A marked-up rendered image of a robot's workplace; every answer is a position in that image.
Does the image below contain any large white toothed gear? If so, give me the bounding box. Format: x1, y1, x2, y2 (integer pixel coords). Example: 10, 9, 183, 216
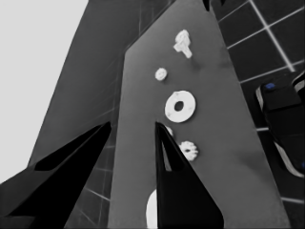
174, 29, 192, 46

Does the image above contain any dark robot body block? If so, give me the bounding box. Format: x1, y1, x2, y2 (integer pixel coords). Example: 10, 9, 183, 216
254, 70, 305, 179

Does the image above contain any white round carrier with pins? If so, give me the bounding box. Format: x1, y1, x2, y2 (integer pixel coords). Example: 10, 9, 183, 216
164, 90, 197, 124

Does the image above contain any large thick white disc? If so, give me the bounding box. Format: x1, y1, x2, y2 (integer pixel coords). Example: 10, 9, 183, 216
145, 189, 159, 229

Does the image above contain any small white T-shaped piece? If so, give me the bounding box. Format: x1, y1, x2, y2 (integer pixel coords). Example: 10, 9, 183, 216
173, 42, 193, 59

